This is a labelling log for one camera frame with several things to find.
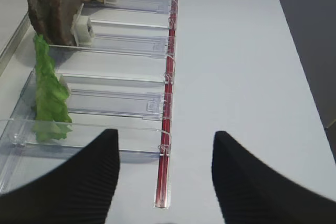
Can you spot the left brown meat patty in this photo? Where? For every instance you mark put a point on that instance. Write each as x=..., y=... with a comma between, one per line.
x=39, y=15

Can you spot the green lettuce leaf in rack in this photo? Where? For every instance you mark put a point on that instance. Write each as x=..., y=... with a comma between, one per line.
x=50, y=97

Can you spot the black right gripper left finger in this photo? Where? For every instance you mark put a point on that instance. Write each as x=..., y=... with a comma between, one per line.
x=78, y=191

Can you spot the clear acrylic right rack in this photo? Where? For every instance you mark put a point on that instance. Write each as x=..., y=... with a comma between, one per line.
x=116, y=82

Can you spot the red rail strip right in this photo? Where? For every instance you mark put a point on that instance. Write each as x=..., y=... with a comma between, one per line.
x=162, y=195

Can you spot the right brown meat patty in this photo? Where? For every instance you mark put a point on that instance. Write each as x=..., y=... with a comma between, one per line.
x=61, y=19

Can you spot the brown meat patty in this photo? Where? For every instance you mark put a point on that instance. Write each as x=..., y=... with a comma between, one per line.
x=61, y=19
x=39, y=15

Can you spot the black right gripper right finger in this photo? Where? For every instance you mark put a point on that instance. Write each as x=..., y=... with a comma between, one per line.
x=249, y=191

